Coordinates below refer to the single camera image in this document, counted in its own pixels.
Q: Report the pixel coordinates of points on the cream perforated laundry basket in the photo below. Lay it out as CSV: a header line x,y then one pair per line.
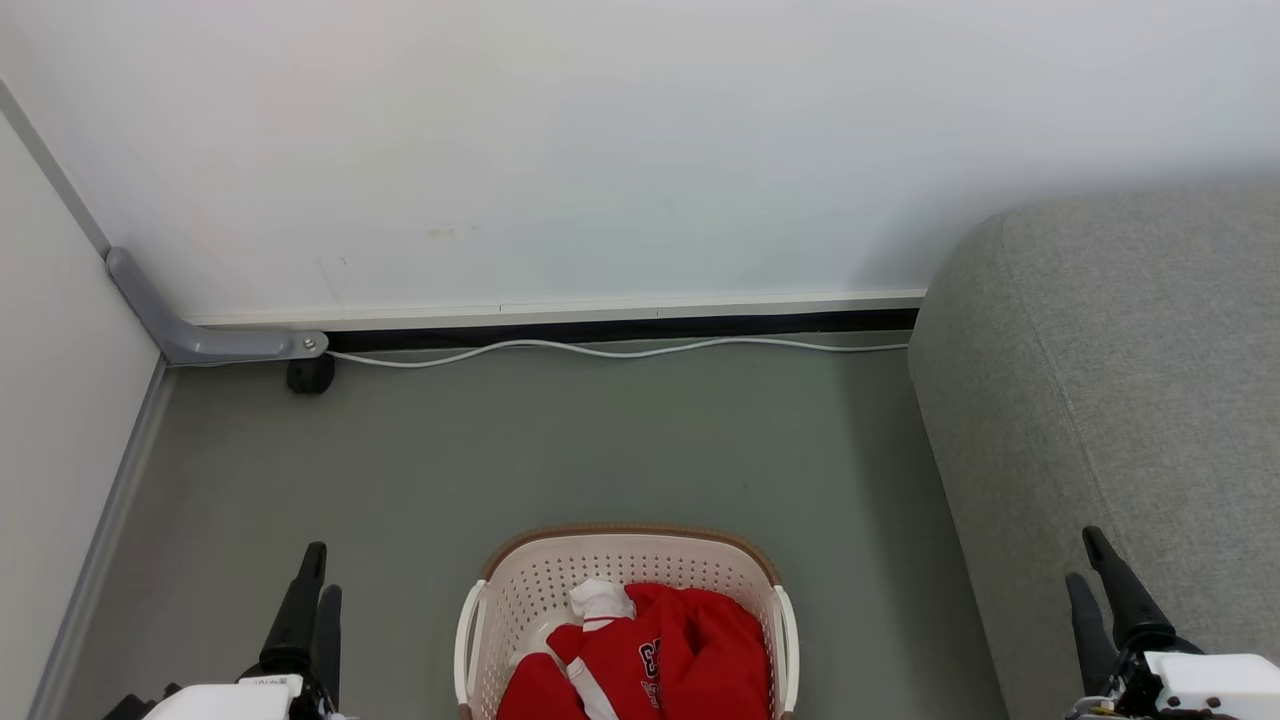
x,y
620,560

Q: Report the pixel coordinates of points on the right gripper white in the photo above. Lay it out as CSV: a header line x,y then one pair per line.
x,y
1205,688

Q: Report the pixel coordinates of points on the black round floor foot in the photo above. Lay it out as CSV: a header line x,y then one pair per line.
x,y
310,375

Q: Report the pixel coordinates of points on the grey metal angled bracket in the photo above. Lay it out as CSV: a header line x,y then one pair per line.
x,y
190,338

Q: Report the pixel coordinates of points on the grey fabric sofa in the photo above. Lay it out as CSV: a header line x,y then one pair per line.
x,y
1120,400

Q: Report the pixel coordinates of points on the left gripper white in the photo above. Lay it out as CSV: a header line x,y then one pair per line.
x,y
225,702

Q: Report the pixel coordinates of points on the grey floor skirting strip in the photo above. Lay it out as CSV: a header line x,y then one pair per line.
x,y
95,550

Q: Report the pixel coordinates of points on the white wall baseboard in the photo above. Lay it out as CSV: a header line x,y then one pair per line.
x,y
560,312

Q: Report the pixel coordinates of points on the red garment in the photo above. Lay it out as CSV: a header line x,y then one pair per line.
x,y
690,660

